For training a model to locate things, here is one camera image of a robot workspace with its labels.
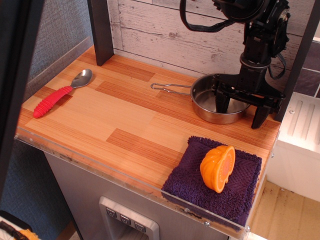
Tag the red handled metal spoon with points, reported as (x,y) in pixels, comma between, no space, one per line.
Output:
(81,80)

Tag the silver toy fridge cabinet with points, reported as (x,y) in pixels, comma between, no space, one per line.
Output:
(115,207)

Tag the orange plastic pumpkin half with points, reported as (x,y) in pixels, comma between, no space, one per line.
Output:
(217,166)

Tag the dark right shelf post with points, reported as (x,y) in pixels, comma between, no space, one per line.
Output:
(299,60)

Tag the dark left shelf post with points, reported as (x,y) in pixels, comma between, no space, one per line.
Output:
(101,30)

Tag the orange toy bottom left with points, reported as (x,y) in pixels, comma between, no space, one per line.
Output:
(24,234)

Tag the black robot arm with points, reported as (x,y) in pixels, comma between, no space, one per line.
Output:
(265,37)

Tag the clear acrylic table guard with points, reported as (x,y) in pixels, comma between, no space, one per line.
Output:
(119,124)

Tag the white toy sink unit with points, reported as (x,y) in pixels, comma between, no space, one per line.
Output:
(295,161)

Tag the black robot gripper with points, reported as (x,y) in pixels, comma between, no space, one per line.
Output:
(248,86)

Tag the stainless steel pot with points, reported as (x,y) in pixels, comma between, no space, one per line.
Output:
(203,100)

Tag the dark shelf post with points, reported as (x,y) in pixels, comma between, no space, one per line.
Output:
(299,60)
(101,30)

